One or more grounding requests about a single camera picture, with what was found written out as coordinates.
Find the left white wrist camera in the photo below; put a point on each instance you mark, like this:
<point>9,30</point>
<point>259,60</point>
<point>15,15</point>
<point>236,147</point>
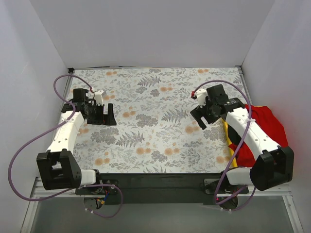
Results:
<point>99,97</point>

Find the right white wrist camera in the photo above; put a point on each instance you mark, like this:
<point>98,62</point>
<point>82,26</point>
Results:
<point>200,95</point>

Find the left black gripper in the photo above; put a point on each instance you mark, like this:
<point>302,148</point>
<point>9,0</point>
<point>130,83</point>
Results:
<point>100,121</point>

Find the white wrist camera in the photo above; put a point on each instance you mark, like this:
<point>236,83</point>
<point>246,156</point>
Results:
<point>200,95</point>
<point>99,97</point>

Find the red t shirt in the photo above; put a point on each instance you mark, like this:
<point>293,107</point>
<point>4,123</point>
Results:
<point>266,120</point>

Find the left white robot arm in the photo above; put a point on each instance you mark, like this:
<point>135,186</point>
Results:
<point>57,166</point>

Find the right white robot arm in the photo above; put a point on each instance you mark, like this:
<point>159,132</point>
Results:
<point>273,163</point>

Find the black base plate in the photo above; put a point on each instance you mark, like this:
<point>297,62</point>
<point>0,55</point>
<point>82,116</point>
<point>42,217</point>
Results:
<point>152,188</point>

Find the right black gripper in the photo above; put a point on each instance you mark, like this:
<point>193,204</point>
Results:
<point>202,114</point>

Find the floral table mat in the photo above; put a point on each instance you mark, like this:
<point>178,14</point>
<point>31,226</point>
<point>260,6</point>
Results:
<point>155,131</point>

